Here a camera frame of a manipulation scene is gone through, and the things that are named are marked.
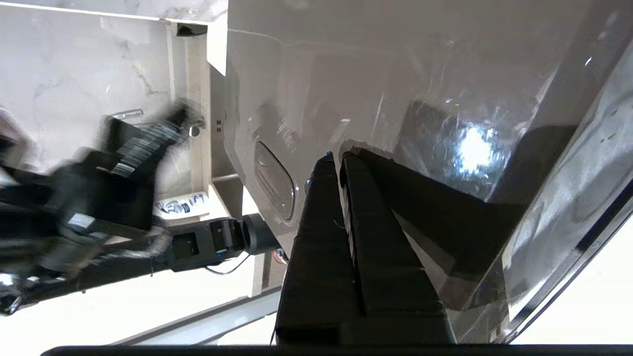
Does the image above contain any black cable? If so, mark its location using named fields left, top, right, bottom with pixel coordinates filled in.
left=205, top=251, right=249, bottom=276

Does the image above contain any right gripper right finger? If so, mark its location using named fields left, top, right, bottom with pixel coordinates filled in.
left=339, top=151, right=457, bottom=346

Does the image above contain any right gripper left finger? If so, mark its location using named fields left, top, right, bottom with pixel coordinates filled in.
left=275, top=153, right=365, bottom=346

